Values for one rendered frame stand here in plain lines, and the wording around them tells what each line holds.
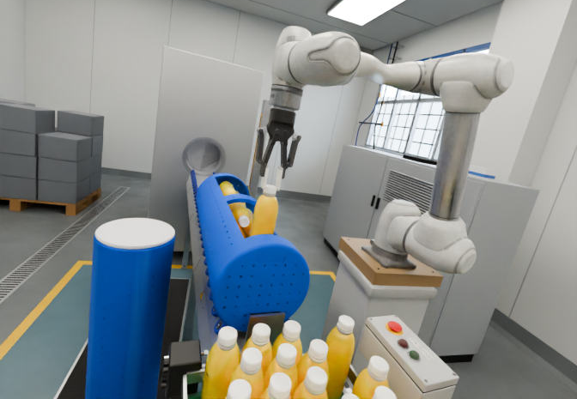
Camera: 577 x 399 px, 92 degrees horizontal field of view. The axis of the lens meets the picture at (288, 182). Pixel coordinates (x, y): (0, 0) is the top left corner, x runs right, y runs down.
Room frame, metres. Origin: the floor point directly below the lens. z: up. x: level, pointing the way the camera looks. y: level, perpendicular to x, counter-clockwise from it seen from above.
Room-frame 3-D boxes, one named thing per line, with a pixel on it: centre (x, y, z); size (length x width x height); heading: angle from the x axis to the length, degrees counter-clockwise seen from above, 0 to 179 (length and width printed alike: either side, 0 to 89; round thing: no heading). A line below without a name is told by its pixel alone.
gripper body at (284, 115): (0.82, 0.05, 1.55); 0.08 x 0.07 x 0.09; 113
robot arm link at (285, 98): (0.82, 0.05, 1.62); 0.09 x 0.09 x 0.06
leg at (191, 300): (1.61, 0.46, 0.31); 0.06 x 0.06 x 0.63; 23
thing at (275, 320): (0.67, -0.01, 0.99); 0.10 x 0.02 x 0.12; 113
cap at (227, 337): (0.51, 0.06, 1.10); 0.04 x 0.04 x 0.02
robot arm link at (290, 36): (0.81, 0.05, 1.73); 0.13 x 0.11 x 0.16; 31
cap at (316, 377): (0.45, -0.12, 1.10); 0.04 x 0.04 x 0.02
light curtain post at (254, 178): (2.17, 0.27, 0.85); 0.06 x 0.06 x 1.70; 23
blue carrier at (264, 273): (1.12, 0.18, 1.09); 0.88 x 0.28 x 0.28; 23
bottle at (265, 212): (0.82, 0.05, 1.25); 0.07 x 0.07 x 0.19
